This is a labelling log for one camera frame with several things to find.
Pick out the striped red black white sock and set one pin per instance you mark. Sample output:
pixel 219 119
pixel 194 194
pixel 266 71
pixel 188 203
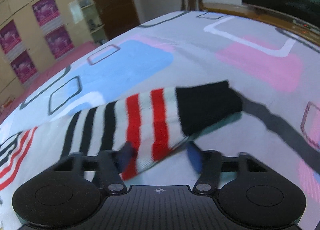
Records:
pixel 154 123

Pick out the wooden bed footboard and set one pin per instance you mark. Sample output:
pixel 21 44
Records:
pixel 271 17

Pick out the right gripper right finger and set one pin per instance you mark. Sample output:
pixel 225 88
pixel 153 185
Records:
pixel 208 165

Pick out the open wall shelf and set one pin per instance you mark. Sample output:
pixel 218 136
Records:
pixel 95 25

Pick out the brown wooden door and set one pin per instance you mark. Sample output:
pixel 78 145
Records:
pixel 117 16

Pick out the patterned bed sheet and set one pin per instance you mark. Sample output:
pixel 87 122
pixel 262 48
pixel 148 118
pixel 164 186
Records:
pixel 276 72

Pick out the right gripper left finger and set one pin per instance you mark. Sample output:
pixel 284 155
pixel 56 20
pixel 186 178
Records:
pixel 111 164

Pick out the cream wardrobe with posters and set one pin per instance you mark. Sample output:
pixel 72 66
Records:
pixel 21 12

